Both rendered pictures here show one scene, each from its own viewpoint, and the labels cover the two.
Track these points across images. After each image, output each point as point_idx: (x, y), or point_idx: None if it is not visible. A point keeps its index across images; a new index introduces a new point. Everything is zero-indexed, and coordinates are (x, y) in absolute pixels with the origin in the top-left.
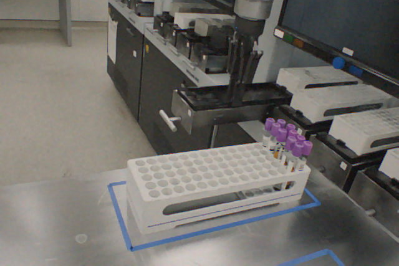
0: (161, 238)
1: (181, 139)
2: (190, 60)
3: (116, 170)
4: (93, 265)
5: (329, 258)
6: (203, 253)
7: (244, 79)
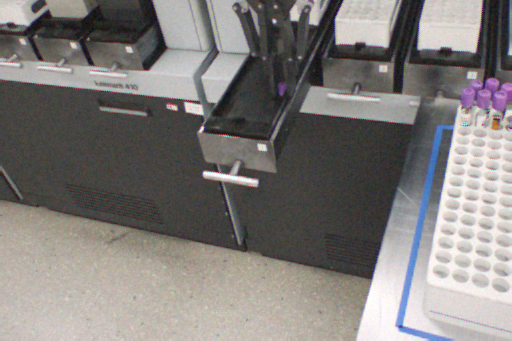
0: None
1: (147, 178)
2: (96, 66)
3: (369, 302)
4: None
5: None
6: None
7: (299, 52)
